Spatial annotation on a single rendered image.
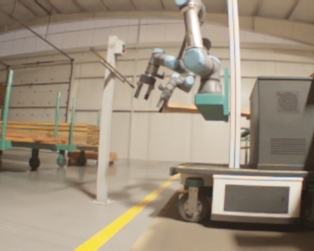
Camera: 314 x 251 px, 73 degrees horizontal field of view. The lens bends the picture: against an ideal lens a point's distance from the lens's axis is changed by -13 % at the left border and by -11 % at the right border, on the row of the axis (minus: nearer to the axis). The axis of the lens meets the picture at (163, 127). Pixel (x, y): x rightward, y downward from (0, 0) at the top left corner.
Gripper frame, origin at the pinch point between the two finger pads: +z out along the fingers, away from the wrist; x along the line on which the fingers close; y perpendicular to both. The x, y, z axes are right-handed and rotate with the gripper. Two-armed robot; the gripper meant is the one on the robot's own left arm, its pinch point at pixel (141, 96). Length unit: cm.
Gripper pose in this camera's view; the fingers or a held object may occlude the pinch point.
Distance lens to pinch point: 152.7
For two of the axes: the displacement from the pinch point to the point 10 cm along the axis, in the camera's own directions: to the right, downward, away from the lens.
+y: -8.5, -4.1, 3.5
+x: -3.9, 0.2, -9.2
